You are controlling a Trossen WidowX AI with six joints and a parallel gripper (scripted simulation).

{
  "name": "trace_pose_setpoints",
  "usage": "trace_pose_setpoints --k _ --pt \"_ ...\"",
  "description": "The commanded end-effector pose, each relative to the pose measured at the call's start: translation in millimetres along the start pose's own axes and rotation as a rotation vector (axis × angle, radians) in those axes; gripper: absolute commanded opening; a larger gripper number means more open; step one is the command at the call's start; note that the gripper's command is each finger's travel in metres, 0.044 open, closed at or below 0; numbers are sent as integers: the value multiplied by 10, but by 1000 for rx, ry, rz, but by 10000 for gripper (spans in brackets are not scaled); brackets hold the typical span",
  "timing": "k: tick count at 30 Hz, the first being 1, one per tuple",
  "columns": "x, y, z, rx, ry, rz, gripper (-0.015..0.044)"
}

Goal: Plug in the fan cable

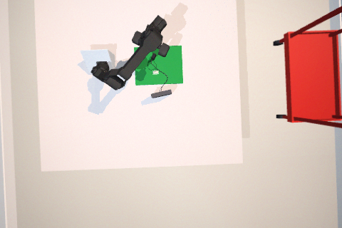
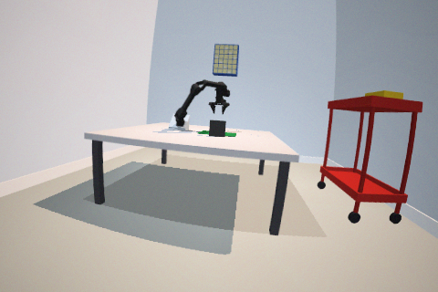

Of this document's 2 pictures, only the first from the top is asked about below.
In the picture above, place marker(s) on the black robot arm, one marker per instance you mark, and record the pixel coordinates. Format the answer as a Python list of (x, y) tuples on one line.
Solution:
[(150, 39)]

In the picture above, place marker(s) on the green circuit board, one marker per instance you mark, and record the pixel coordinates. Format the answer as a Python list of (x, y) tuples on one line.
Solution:
[(148, 73)]

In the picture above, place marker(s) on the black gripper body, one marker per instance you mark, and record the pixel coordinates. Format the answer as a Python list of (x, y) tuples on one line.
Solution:
[(163, 49)]

